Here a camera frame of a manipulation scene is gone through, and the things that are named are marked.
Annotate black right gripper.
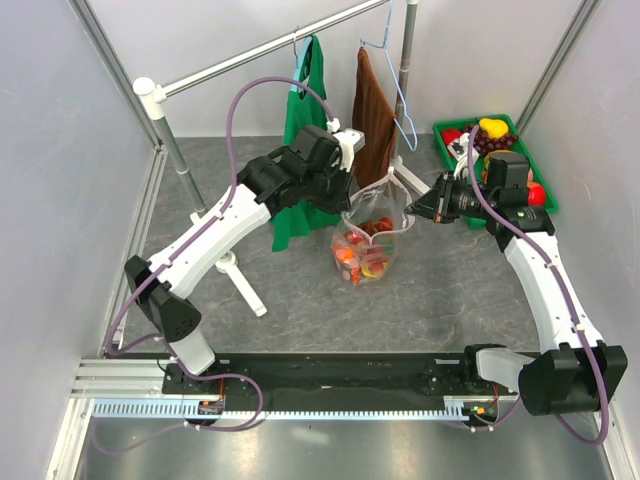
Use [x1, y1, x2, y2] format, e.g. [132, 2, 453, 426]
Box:
[405, 170, 498, 224]

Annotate red toy cherries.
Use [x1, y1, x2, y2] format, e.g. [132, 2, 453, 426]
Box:
[345, 217, 393, 247]

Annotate clear pink-dotted zip bag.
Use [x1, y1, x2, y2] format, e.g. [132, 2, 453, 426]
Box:
[331, 168, 414, 285]

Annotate yellow toy corn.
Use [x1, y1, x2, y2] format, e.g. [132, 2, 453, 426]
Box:
[361, 260, 391, 280]

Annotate red toy chili pepper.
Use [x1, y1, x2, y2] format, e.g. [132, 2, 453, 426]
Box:
[350, 267, 361, 285]

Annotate red toy apple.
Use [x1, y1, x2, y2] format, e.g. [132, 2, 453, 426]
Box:
[527, 182, 547, 207]

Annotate orange toy fruit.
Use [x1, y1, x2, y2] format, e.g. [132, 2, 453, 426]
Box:
[332, 243, 360, 274]

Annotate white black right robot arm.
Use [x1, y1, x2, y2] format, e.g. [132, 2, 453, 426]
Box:
[405, 152, 628, 416]

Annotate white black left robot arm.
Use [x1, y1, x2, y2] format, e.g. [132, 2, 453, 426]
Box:
[125, 126, 365, 393]

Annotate red toy bell pepper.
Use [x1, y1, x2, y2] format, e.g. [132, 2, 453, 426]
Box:
[440, 128, 463, 146]

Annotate green shirt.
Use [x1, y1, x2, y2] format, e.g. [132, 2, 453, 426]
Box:
[271, 33, 344, 253]

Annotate brown towel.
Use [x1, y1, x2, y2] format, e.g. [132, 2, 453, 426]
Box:
[351, 47, 396, 188]

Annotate dark red toy grapes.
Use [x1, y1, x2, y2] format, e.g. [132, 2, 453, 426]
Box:
[474, 127, 519, 156]

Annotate yellow toy pear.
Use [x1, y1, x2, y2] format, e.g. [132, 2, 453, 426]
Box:
[478, 117, 509, 139]

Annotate green plastic tray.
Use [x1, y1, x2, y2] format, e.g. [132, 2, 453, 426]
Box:
[432, 114, 559, 231]

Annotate white metal clothes rack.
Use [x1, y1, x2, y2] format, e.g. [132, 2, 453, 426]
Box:
[132, 1, 428, 317]

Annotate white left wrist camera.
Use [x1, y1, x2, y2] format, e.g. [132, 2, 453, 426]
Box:
[326, 118, 365, 172]

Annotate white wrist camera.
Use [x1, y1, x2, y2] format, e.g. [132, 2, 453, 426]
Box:
[447, 133, 474, 179]
[326, 118, 365, 172]

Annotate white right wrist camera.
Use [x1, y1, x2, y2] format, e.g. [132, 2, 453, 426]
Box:
[447, 133, 474, 179]

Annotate light blue wire hanger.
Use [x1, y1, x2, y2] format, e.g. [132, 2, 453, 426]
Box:
[359, 1, 419, 152]

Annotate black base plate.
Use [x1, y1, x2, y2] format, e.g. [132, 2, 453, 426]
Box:
[163, 353, 509, 401]

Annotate grey slotted cable duct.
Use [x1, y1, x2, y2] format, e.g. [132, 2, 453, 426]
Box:
[92, 398, 471, 421]

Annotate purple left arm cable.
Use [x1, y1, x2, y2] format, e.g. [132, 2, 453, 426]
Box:
[92, 75, 341, 454]

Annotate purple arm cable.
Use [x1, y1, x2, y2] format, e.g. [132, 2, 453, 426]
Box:
[92, 75, 341, 454]
[447, 124, 611, 445]

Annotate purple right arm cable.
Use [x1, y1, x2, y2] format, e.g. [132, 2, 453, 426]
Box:
[447, 124, 611, 445]

